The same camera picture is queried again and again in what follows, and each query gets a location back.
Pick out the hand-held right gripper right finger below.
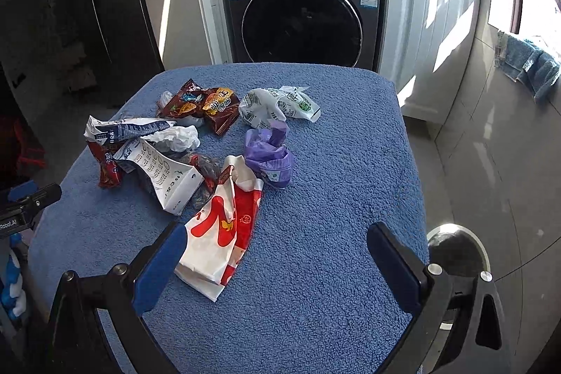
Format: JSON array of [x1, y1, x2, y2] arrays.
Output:
[[366, 222, 511, 374]]

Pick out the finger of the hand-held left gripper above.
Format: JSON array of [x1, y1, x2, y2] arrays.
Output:
[[5, 181, 62, 212]]

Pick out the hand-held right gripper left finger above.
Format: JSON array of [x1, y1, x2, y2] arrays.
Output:
[[44, 220, 189, 374]]

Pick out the white round trash bin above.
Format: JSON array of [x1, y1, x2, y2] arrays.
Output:
[[426, 224, 491, 285]]

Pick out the red snack wrapper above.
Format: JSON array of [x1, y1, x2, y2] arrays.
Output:
[[88, 140, 123, 188]]

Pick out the red white plastic bag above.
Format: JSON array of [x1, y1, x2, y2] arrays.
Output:
[[174, 155, 265, 303]]

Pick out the white printed paper bag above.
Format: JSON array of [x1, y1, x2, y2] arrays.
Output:
[[113, 137, 206, 217]]

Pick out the blue white packet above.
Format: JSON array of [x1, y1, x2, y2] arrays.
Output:
[[85, 115, 178, 149]]

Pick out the white tissue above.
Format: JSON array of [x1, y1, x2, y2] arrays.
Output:
[[147, 125, 201, 152]]

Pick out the purple plastic bag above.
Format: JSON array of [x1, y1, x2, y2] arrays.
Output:
[[244, 121, 295, 190]]

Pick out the brown snack packet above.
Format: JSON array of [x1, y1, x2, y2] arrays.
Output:
[[157, 80, 241, 137]]

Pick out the white green plastic bag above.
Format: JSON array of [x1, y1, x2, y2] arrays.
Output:
[[239, 86, 322, 129]]

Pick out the blue terry towel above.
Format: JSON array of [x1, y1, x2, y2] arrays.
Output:
[[28, 63, 432, 374]]

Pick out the dark glass door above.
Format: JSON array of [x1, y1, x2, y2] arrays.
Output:
[[0, 0, 165, 103]]

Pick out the blue hanging towel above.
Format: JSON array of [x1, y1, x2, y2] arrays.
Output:
[[497, 33, 561, 105]]

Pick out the dark grey washing machine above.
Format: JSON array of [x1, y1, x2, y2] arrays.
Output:
[[224, 0, 383, 72]]

